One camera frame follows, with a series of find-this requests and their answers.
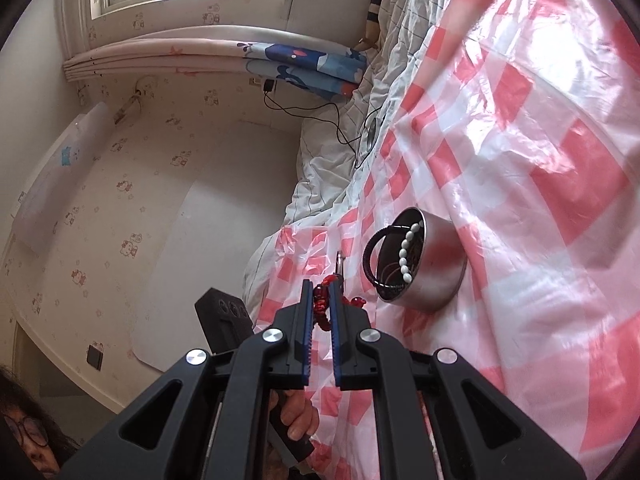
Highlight striped pillow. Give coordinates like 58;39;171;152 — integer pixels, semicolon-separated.
357;0;396;51

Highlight wall pipe fitting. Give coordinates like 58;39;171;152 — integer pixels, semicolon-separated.
114;75;156;126

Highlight white bead bracelet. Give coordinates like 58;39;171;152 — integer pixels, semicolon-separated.
398;222;421;285

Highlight round steel bowl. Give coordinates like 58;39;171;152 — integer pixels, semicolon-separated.
362;206;468;312

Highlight white lined quilt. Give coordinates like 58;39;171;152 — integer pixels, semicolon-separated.
245;0;471;311

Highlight person's head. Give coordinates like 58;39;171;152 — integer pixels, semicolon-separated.
0;365;81;480

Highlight pink checkered plastic sheet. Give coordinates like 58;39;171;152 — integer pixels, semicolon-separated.
255;0;640;480

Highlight black cable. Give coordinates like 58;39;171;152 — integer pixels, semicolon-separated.
262;87;386;171

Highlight person's left hand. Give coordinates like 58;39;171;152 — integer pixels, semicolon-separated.
267;387;321;441

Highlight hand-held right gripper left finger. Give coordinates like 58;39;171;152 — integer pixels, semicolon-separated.
59;277;316;480

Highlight black bangle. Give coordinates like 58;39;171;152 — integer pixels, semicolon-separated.
362;225;426;301

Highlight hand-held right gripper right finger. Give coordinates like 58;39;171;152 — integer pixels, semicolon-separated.
327;280;587;480

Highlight black rimmed glasses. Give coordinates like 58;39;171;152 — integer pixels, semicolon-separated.
2;412;51;448

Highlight red knotted cord bracelet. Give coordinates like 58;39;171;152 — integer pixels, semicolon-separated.
311;275;368;332

